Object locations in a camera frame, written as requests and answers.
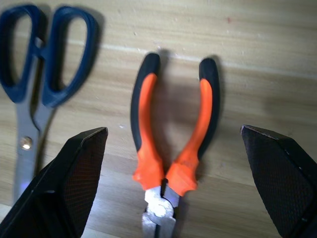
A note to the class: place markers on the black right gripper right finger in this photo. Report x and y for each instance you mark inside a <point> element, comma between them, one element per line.
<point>282,178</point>

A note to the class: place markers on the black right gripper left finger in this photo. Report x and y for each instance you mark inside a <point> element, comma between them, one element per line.
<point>62,186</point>

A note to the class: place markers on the orange and black pliers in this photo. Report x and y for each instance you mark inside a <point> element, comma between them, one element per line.
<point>148,158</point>

